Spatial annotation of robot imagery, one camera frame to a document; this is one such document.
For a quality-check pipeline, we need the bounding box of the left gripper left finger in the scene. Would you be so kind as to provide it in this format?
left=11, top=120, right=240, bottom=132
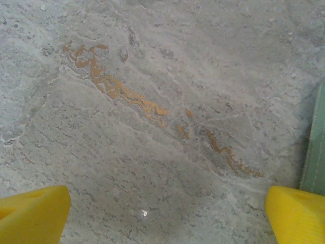
left=0, top=185, right=71, bottom=244

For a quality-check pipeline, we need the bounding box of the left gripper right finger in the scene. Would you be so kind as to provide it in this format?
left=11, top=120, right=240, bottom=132
left=265, top=185, right=325, bottom=244

